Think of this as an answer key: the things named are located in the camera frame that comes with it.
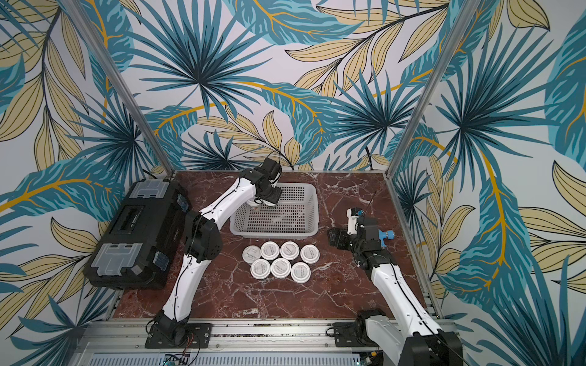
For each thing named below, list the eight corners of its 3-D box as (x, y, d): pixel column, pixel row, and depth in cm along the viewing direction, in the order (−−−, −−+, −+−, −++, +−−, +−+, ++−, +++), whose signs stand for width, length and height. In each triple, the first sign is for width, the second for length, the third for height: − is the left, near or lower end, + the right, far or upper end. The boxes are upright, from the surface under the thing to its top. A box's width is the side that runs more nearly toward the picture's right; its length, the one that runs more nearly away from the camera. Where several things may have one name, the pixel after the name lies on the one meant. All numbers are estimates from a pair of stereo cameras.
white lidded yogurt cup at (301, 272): (290, 286, 85) (290, 280, 80) (290, 268, 89) (290, 261, 84) (309, 286, 85) (311, 280, 80) (309, 268, 89) (310, 261, 84)
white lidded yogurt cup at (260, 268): (251, 282, 86) (249, 276, 80) (253, 265, 90) (251, 258, 84) (269, 282, 86) (268, 276, 80) (271, 265, 90) (269, 258, 84)
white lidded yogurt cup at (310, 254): (308, 271, 89) (309, 264, 83) (297, 259, 92) (297, 251, 86) (320, 260, 92) (322, 253, 86) (309, 249, 95) (310, 241, 89)
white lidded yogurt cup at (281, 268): (270, 280, 87) (269, 273, 81) (275, 264, 91) (273, 256, 85) (287, 284, 86) (287, 277, 80) (291, 268, 90) (291, 259, 84)
